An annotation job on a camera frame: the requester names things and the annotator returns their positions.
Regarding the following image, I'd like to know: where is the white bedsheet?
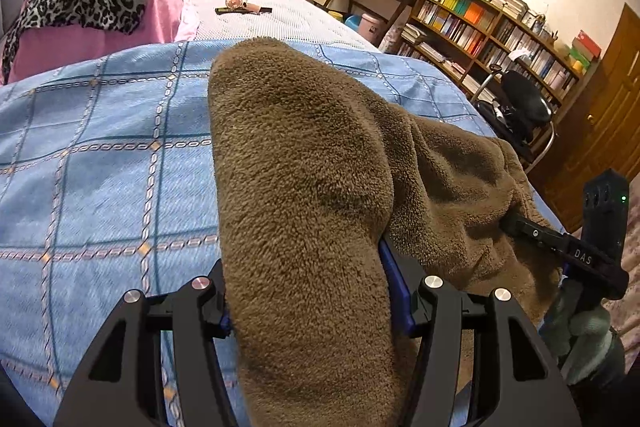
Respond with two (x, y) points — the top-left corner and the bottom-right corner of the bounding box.
(177, 0), (383, 52)

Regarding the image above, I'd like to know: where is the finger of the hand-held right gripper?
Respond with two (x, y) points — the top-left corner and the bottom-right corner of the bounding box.
(500, 213), (568, 253)

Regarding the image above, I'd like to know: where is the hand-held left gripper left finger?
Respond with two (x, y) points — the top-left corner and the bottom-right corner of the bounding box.
(52, 259), (238, 427)

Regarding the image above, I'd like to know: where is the person's right hand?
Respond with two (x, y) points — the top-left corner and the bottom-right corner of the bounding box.
(540, 274), (626, 388)

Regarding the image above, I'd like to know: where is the blue checked blanket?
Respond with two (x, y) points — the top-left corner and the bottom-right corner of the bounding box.
(0, 39), (566, 427)

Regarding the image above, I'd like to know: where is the wooden door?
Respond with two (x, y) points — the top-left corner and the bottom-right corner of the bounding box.
(527, 4), (640, 233)

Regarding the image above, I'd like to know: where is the pink pillow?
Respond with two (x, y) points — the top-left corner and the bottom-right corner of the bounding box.
(0, 0), (201, 85)

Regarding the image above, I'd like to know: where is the wooden bookshelf with books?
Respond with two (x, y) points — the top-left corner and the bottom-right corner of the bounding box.
(395, 0), (603, 108)

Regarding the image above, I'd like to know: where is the black office chair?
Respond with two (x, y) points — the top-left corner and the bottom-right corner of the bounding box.
(472, 64), (556, 172)

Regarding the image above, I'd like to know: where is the small hand fan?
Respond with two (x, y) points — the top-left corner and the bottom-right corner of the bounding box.
(215, 0), (273, 15)

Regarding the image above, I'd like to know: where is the brown fleece towel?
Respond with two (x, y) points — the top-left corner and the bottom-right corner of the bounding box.
(207, 37), (563, 427)

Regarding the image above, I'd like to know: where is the pink bucket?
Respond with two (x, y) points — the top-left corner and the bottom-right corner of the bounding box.
(360, 13), (392, 48)

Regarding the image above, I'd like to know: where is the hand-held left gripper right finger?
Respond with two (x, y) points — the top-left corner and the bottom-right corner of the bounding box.
(378, 238), (583, 427)

